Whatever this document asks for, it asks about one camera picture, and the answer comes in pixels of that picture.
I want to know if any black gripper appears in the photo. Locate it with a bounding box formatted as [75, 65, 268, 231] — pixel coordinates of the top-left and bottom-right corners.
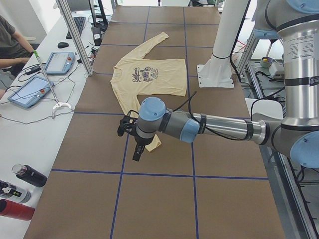
[133, 135, 153, 161]

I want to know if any cream long-sleeve printed shirt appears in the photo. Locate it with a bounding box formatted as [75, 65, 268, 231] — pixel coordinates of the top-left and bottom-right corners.
[110, 31, 187, 153]

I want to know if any reacher grabber stick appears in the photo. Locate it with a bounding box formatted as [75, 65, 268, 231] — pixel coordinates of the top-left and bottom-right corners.
[33, 50, 73, 119]

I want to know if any black water bottle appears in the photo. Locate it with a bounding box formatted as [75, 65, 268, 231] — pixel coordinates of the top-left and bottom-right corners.
[11, 164, 47, 187]

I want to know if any blue teach pendant far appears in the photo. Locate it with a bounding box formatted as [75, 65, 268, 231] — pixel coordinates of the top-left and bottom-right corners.
[45, 52, 75, 75]

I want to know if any blue teach pendant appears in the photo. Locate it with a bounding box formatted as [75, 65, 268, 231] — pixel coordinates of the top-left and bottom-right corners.
[45, 52, 75, 75]
[7, 76, 50, 109]

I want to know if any blue teach pendant near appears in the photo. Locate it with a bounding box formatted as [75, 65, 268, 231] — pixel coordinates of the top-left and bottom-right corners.
[7, 76, 50, 109]

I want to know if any black power adapter box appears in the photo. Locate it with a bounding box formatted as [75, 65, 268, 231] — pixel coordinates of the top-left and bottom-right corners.
[91, 26, 102, 46]

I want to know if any black computer mouse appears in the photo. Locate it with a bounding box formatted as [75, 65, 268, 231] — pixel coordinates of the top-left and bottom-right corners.
[57, 42, 69, 49]

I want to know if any grey labelled bottle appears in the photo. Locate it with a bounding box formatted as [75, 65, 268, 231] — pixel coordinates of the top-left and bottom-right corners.
[0, 180, 31, 204]

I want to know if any red water bottle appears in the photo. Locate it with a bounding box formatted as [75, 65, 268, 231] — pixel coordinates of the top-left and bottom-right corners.
[0, 199, 35, 221]

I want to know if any black keyboard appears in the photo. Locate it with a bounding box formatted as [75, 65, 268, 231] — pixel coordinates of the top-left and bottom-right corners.
[73, 16, 86, 35]

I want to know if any seated person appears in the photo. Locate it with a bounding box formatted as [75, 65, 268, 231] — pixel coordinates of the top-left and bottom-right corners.
[0, 15, 34, 99]

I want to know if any white camera post base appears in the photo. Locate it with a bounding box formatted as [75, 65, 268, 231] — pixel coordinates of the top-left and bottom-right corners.
[197, 0, 250, 88]

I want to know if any aluminium frame post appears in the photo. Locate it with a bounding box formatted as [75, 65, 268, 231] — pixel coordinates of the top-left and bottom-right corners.
[56, 0, 93, 76]

